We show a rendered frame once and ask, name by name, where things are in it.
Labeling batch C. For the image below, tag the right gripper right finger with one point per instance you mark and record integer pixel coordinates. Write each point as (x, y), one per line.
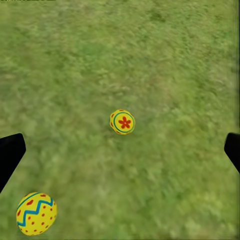
(232, 149)

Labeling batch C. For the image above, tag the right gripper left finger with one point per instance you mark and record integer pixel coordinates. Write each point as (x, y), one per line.
(12, 149)

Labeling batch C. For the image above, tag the easter egg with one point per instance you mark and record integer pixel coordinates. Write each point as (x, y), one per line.
(122, 122)
(36, 212)

